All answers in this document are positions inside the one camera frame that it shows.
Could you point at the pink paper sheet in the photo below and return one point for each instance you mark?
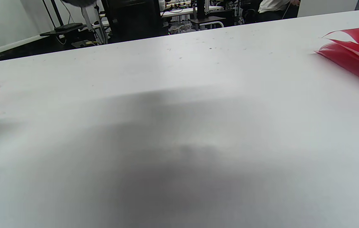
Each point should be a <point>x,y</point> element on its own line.
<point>356,53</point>

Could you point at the black keyboard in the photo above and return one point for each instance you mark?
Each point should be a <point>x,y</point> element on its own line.
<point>68,26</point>

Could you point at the person's right hand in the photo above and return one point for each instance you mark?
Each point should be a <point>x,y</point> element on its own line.
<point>78,2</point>

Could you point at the black mesh office chair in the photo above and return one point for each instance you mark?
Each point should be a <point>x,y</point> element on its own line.
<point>132,22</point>

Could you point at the black monitor stand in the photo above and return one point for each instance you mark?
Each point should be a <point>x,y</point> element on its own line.
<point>49,32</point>

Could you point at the black box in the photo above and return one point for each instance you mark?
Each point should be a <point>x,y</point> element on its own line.
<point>201,9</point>

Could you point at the brown side table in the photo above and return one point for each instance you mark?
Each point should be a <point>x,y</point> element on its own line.
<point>206,19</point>

